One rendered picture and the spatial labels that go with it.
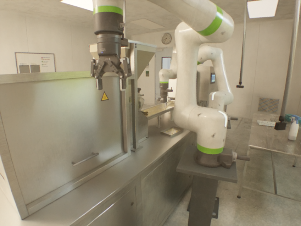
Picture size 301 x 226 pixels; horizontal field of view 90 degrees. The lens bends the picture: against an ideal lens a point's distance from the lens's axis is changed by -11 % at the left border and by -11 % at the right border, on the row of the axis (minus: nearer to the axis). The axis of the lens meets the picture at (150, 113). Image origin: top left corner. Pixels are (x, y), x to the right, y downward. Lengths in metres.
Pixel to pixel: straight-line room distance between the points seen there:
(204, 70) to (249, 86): 3.48
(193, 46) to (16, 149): 0.83
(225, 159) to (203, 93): 1.33
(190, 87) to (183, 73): 0.07
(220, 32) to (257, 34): 4.81
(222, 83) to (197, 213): 1.07
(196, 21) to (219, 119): 0.39
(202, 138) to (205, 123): 0.07
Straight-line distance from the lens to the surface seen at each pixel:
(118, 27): 0.55
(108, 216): 0.91
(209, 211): 0.99
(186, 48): 0.82
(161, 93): 1.68
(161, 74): 1.65
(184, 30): 0.82
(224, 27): 0.71
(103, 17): 0.55
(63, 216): 0.79
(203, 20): 0.64
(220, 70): 1.61
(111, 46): 0.54
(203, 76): 2.05
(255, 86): 5.42
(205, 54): 1.49
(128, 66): 0.53
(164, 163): 1.22
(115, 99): 0.97
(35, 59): 4.87
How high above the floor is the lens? 1.34
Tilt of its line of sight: 14 degrees down
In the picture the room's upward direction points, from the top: straight up
